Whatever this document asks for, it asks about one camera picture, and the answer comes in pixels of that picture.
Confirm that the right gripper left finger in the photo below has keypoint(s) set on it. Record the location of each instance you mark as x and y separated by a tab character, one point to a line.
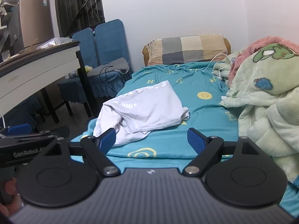
95	150

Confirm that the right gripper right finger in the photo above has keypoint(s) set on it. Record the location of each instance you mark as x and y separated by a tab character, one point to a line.
208	150

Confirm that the white t-shirt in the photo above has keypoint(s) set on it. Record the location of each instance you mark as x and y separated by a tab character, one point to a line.
134	115

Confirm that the blue covered chair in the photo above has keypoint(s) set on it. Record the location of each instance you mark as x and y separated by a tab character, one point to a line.
110	44
78	89

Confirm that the teal patterned bed sheet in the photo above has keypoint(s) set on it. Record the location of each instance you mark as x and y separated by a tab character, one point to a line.
200	91

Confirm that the grey folded cloth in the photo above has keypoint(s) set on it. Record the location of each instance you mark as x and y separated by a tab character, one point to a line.
119	65

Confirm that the green and pink blanket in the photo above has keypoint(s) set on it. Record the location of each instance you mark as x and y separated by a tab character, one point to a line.
263	82

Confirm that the plaid pillow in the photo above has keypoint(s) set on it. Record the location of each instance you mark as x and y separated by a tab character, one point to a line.
185	49

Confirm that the clear plastic bag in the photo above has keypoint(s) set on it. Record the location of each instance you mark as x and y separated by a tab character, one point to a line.
54	42

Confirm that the gold mini fridge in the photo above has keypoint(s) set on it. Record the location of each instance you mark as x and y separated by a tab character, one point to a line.
30	24

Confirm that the window with metal grille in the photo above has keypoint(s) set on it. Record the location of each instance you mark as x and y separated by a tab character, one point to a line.
76	15

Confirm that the white desk with black frame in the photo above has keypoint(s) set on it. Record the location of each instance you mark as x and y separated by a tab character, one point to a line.
28	73

